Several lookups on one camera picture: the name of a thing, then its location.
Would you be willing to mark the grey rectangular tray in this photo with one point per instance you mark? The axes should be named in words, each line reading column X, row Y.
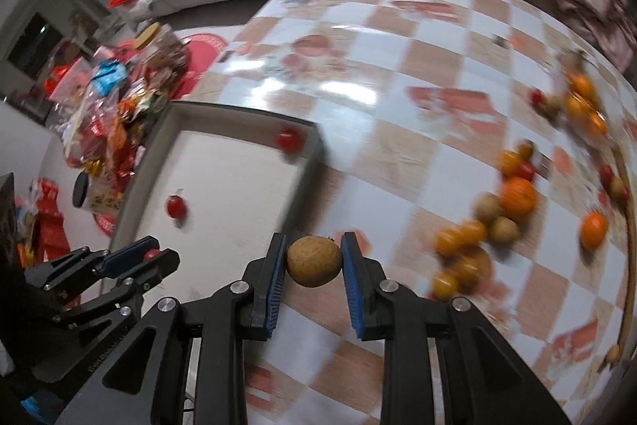
column 224, row 186

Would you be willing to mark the red cherry tomato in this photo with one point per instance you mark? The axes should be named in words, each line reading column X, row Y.
column 605, row 173
column 536, row 96
column 152, row 254
column 527, row 170
column 288, row 140
column 176, row 206

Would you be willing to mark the brown longan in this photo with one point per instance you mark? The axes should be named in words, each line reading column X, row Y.
column 504, row 230
column 487, row 208
column 314, row 261
column 550, row 104
column 618, row 187
column 613, row 353

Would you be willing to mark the dark television screen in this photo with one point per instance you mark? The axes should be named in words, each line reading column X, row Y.
column 30, row 39

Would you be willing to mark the black round lid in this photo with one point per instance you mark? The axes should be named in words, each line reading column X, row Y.
column 80, row 189

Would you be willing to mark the pile of snack packets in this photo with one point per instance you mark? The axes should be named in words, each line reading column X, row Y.
column 112, row 126

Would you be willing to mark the red gift bag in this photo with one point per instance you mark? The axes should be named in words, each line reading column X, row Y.
column 47, row 221

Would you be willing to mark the small orange kumquat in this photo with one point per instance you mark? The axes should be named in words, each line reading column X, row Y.
column 474, row 232
column 448, row 242
column 469, row 269
column 509, row 162
column 595, row 125
column 575, row 106
column 444, row 285
column 581, row 86

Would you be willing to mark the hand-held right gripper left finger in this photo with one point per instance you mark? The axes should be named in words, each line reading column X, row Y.
column 275, row 278

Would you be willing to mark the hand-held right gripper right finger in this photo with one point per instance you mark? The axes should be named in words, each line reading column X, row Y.
column 351, row 285

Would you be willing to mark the blue snack packet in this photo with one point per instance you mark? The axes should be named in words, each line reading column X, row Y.
column 110, row 76

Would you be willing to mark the large orange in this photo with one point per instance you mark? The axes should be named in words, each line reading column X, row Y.
column 594, row 230
column 518, row 200

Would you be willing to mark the red round mat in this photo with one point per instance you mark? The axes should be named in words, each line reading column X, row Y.
column 204, row 61

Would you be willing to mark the jar with wooden lid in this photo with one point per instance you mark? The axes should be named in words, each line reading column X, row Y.
column 158, row 49

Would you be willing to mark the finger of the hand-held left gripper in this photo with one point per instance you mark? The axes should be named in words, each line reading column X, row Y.
column 127, row 255
column 149, row 278

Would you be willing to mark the checkered tablecloth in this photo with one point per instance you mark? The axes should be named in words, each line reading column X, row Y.
column 398, row 56

